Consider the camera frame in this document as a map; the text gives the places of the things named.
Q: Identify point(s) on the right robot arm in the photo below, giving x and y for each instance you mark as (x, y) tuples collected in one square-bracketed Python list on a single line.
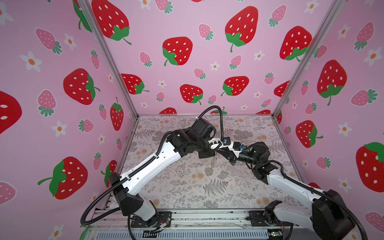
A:
[(323, 212)]

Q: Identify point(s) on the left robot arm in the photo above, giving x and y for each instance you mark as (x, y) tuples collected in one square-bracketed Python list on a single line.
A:
[(173, 146)]

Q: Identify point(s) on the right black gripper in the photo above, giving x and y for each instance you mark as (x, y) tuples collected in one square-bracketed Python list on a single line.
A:
[(232, 158)]

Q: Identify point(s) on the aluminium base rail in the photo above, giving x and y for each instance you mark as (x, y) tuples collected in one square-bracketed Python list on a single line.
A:
[(197, 224)]

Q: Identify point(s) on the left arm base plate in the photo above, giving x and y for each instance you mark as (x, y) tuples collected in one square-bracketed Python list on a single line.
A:
[(161, 219)]

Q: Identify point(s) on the left aluminium corner post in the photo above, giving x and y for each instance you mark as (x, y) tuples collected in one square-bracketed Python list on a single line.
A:
[(90, 17)]

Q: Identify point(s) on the aluminium corner post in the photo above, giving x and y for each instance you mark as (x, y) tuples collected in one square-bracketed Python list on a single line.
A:
[(90, 17), (324, 27)]

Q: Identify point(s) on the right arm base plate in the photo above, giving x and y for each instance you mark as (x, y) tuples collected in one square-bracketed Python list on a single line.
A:
[(258, 219)]

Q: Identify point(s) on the right aluminium corner post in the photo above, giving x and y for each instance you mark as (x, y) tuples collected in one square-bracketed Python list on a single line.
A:
[(324, 27)]

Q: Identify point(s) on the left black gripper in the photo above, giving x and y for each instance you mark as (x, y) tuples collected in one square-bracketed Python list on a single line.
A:
[(208, 154)]

